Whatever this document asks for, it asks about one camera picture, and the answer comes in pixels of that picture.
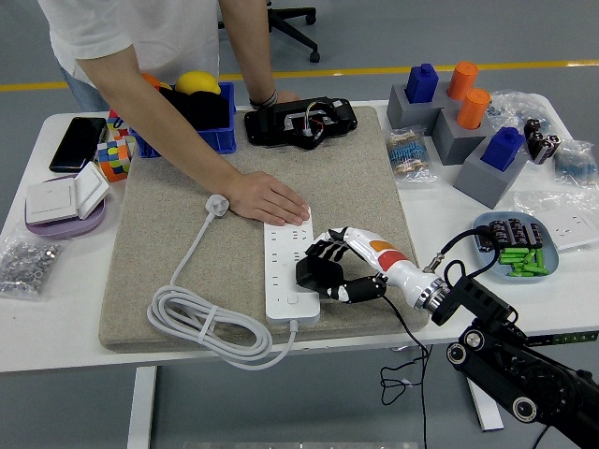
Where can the person's right hand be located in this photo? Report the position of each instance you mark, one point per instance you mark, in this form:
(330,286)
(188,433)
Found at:
(267,198)

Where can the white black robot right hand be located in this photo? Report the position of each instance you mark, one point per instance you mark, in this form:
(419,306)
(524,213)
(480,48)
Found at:
(393,257)

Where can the person's left hand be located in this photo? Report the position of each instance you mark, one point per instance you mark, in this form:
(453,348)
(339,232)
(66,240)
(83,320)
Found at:
(286,96)

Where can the white power strip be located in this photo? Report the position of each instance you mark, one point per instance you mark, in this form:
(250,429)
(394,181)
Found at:
(283,243)

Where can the black plug adapter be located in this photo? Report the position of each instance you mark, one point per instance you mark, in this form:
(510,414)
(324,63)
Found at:
(313,273)

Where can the person's left forearm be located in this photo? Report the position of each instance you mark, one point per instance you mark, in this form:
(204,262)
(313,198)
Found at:
(248,51)

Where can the person's right forearm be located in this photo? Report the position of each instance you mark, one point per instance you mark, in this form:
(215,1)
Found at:
(164,126)

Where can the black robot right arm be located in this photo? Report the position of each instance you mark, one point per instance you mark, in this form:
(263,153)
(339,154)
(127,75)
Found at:
(482,304)

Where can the black wrist band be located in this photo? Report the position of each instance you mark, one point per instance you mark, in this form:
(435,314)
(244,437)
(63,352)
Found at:
(263,99)

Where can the black office chair base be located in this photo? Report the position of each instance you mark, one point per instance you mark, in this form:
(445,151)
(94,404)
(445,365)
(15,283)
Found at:
(295,33)

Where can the grey-brown mat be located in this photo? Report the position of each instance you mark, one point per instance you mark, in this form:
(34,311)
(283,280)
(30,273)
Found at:
(327,178)

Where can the blue plastic bin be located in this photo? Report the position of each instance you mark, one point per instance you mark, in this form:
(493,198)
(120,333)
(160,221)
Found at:
(215,138)

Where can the yellow lemon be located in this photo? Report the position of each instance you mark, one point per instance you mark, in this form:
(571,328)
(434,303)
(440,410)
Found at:
(196,82)

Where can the black capacitor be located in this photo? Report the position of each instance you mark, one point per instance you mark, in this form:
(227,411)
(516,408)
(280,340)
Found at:
(484,243)
(499,231)
(517,232)
(535,235)

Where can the bag of striped resistors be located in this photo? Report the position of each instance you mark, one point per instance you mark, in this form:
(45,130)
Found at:
(409,154)

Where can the wide grey block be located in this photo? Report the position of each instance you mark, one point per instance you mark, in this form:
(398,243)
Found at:
(402,114)

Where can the pile of green batteries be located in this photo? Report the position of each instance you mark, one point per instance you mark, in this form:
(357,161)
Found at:
(524,262)

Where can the blue peg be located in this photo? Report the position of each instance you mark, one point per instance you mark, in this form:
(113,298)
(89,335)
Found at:
(503,149)
(421,84)

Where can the orange fruit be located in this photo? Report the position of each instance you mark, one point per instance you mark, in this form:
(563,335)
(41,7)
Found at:
(150,80)

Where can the clear bag around socket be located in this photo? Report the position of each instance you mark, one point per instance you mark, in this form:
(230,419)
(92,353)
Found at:
(538,201)

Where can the light blue plate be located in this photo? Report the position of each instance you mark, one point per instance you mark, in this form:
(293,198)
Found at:
(552,262)

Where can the large colourful puzzle cube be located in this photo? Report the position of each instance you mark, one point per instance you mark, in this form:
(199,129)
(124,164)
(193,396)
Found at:
(112,159)

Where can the orange cylinder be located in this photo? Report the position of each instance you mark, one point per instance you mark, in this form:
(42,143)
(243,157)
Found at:
(462,79)
(473,110)

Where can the small colourful puzzle cube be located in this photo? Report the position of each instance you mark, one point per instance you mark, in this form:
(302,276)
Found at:
(114,124)

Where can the white table leg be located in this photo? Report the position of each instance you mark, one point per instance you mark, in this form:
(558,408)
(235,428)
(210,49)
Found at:
(140,407)
(489,411)

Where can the bundle of black capacitors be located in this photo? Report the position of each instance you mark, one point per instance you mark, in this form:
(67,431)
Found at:
(540,142)

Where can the black table control panel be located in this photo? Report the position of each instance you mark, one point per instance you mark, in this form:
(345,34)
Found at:
(571,337)

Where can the black smartphone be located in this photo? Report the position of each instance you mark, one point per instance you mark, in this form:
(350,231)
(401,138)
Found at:
(77,142)

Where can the clear plastic bag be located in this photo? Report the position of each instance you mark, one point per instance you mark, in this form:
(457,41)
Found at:
(519,105)

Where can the purple dish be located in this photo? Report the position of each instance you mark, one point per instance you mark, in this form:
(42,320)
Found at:
(65,230)

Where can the bag of blue resistors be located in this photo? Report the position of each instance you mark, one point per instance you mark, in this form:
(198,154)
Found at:
(575,163)

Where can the bag of metal nuts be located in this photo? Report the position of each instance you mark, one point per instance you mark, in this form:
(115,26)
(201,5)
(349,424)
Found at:
(25,266)

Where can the tilted white wall switch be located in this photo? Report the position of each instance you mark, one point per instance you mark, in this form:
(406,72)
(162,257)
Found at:
(91,189)

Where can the white wall socket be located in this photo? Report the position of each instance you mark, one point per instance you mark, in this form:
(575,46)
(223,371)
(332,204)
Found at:
(573,229)

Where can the flat white wall switch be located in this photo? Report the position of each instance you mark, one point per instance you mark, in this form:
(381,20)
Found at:
(49,201)

